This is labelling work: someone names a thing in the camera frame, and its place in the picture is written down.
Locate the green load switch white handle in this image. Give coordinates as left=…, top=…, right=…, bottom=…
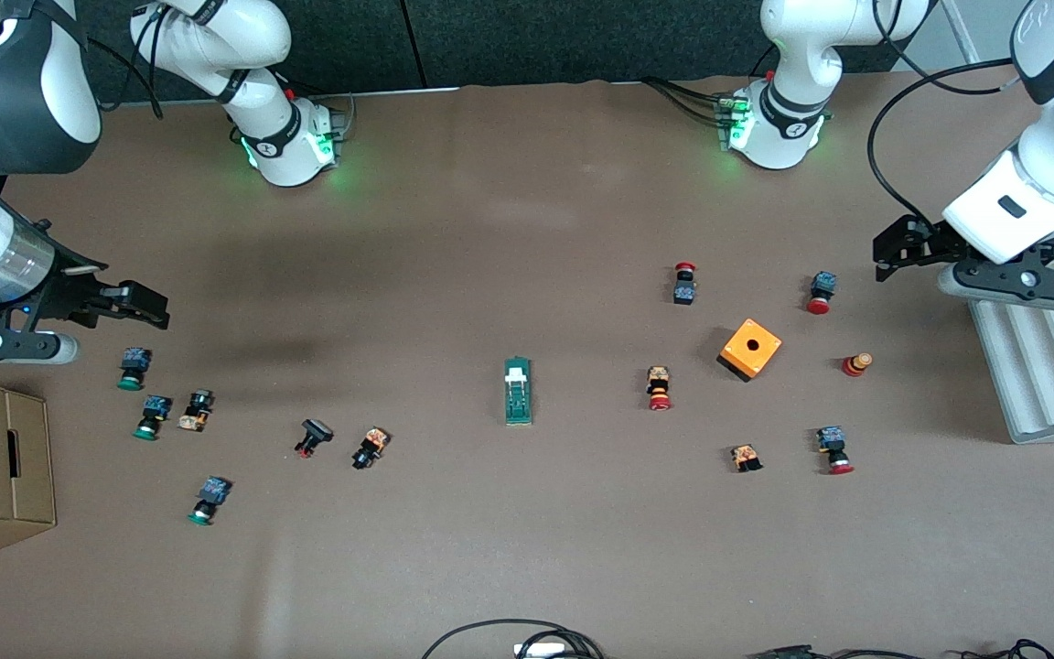
left=504, top=358, right=533, bottom=427

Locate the green pushbutton blue contact block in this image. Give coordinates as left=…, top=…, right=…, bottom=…
left=117, top=348, right=153, bottom=392
left=188, top=476, right=233, bottom=526
left=133, top=395, right=173, bottom=441

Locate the red pushbutton blue contact block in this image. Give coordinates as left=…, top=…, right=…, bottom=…
left=806, top=271, right=837, bottom=316
left=816, top=426, right=855, bottom=476

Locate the grey ribbed tray rack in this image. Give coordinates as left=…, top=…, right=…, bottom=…
left=967, top=220, right=1054, bottom=446

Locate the black pushbutton orange contact block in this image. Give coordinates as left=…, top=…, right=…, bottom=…
left=351, top=427, right=391, bottom=471

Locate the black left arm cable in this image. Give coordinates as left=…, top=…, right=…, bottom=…
left=867, top=57, right=1017, bottom=230

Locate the black switch orange contact block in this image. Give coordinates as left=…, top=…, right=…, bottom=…
left=177, top=389, right=214, bottom=433

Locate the orange button enclosure box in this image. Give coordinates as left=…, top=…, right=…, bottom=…
left=717, top=318, right=783, bottom=384

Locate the black selector switch red tip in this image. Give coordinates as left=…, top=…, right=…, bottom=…
left=295, top=418, right=335, bottom=459

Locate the black looped hub cable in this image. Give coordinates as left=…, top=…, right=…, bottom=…
left=421, top=620, right=603, bottom=659

